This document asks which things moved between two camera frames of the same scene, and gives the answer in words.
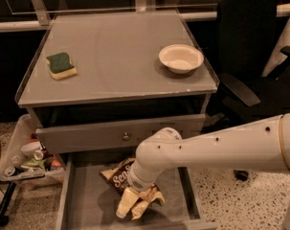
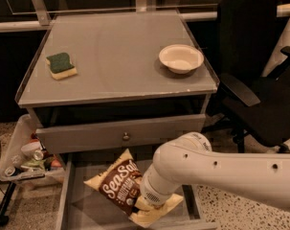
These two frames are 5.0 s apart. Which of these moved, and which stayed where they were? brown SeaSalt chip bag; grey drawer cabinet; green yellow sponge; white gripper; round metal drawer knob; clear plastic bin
Moved: white gripper; brown SeaSalt chip bag
Stayed: grey drawer cabinet; round metal drawer knob; clear plastic bin; green yellow sponge
